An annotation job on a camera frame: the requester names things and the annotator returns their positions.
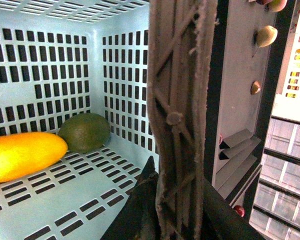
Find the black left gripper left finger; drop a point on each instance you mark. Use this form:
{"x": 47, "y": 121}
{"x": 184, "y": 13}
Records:
{"x": 138, "y": 219}

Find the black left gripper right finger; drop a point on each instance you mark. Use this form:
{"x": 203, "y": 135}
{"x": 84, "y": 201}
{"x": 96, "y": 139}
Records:
{"x": 224, "y": 221}

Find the green avocado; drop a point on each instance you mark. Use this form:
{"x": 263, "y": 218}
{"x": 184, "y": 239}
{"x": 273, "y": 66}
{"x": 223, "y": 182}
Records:
{"x": 85, "y": 132}

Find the yellow mango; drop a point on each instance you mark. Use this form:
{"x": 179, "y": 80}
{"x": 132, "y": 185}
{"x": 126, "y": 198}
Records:
{"x": 22, "y": 154}

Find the light blue plastic basket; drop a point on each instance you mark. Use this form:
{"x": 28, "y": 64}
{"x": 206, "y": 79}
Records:
{"x": 58, "y": 59}

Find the brown basket handle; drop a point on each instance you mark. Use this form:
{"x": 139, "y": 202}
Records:
{"x": 181, "y": 34}

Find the black fruit display shelf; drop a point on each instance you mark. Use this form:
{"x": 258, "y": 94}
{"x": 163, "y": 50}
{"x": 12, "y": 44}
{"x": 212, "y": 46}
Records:
{"x": 237, "y": 122}

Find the brown chestnut fruit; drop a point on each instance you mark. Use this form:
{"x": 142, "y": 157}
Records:
{"x": 255, "y": 88}

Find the beige pear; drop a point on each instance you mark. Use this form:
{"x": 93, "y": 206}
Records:
{"x": 265, "y": 37}

